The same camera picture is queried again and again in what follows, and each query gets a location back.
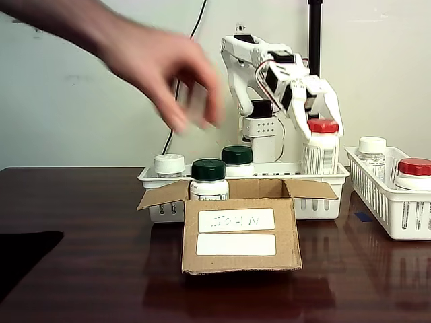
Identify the bare person forearm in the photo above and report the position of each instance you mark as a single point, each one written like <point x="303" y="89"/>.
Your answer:
<point x="57" y="20"/>

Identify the tan cardboard piece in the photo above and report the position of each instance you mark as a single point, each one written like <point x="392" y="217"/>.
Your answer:
<point x="240" y="259"/>

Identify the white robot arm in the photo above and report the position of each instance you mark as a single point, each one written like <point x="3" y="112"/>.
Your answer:
<point x="242" y="57"/>

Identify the white plastic basket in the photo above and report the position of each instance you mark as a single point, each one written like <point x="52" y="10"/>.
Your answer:
<point x="323" y="210"/>
<point x="387" y="215"/>

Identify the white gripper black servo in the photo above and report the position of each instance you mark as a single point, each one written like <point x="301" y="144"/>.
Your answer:
<point x="309" y="98"/>

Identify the black mat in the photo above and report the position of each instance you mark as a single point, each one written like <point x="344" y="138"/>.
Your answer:
<point x="23" y="249"/>

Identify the green-capped bottle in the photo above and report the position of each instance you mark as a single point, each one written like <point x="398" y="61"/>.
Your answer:
<point x="236" y="154"/>
<point x="208" y="170"/>

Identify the blue tape strip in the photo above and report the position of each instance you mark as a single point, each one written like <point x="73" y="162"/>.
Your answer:
<point x="363" y="217"/>

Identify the white-capped bottle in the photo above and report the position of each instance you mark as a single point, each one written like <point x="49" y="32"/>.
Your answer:
<point x="371" y="145"/>
<point x="169" y="163"/>

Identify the black vertical pole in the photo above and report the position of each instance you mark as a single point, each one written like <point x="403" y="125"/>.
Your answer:
<point x="315" y="33"/>

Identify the red-capped bottle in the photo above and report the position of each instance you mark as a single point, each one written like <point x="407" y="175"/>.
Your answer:
<point x="415" y="167"/>
<point x="320" y="151"/>

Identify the bare person hand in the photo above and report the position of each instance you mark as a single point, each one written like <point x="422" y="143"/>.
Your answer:
<point x="161" y="67"/>

